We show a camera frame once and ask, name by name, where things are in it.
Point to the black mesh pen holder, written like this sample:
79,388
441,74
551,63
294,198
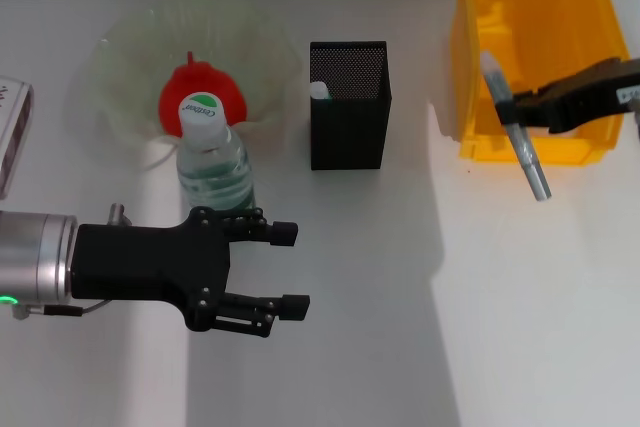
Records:
350,132

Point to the white rectangular box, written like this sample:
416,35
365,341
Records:
12,132

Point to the pale green glass fruit plate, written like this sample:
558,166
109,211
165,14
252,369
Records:
135,47

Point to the clear green-label water bottle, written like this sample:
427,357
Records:
215,172

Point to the red-orange toy orange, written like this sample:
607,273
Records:
172,97

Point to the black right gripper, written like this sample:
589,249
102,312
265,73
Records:
595,92

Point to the grey glitter pen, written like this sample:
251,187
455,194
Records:
532,172

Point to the yellow plastic bin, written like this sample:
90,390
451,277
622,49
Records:
550,22

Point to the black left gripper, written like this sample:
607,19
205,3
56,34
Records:
145,262

